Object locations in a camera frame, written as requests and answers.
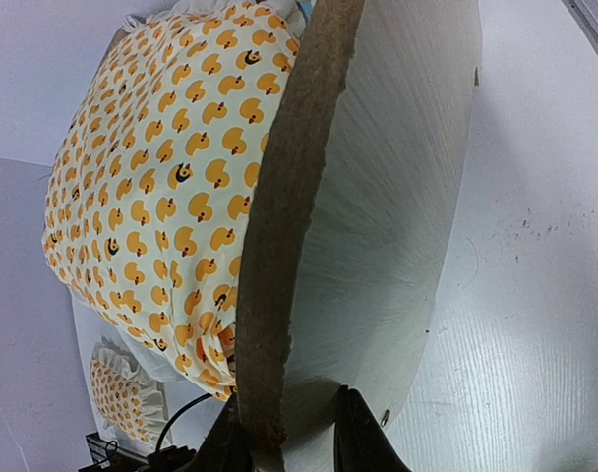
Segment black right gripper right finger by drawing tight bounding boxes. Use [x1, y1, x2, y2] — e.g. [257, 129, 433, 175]
[333, 385, 410, 472]

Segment duck print mattress cushion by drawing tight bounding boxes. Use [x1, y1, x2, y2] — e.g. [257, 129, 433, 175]
[42, 1, 305, 400]

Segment wooden striped pet bed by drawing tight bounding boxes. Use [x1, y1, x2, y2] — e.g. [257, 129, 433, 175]
[236, 1, 482, 471]

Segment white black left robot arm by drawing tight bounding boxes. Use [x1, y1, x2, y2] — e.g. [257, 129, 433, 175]
[79, 393, 211, 471]

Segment duck print small pillow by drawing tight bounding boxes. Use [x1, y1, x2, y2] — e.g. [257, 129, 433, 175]
[89, 343, 167, 453]

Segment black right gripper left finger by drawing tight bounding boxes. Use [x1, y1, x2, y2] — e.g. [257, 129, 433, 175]
[190, 395, 253, 472]

